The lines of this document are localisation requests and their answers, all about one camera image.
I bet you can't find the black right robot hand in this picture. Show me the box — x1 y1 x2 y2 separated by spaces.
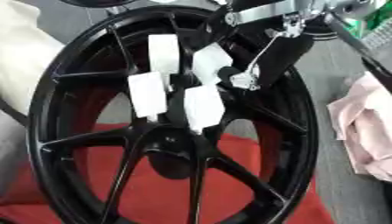
200 4 319 92

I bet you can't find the black spoked wheel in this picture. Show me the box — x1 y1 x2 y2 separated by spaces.
25 4 320 224

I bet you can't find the pink crumpled cloth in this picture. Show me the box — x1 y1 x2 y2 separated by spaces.
325 71 392 184

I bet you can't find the black round object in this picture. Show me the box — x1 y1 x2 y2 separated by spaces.
56 0 141 9

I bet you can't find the cream fabric bundle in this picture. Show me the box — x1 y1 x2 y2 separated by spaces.
0 0 67 116

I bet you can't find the black strap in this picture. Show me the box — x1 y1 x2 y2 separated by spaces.
0 99 31 127

